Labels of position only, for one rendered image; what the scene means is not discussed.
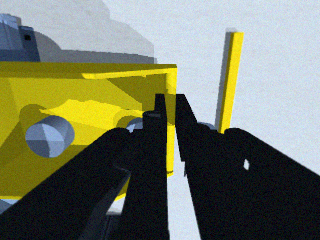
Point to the grey metal shelf rack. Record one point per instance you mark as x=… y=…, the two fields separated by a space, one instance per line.
x=10 y=33

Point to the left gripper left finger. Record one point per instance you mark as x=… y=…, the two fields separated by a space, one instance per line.
x=71 y=202

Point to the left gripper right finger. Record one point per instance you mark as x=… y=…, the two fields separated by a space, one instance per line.
x=287 y=193

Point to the grey steel disc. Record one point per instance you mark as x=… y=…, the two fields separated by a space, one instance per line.
x=132 y=123

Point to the yellow bar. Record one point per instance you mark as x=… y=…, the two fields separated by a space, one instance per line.
x=234 y=53

